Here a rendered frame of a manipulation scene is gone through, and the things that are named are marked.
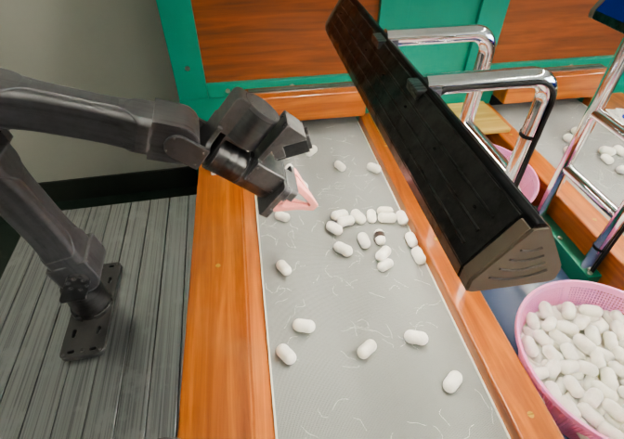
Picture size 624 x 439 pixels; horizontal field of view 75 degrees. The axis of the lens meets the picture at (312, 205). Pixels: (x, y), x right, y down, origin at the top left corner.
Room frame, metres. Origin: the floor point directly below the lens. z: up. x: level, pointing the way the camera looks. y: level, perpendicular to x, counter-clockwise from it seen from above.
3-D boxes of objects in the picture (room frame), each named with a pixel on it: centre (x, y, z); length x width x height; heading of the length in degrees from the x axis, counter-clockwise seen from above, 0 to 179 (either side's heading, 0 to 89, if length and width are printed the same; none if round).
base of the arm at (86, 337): (0.43, 0.40, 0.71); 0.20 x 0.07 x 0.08; 11
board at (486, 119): (0.94, -0.33, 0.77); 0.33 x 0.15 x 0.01; 99
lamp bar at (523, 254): (0.51, -0.11, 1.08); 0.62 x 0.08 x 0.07; 9
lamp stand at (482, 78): (0.52, -0.19, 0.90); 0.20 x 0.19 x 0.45; 9
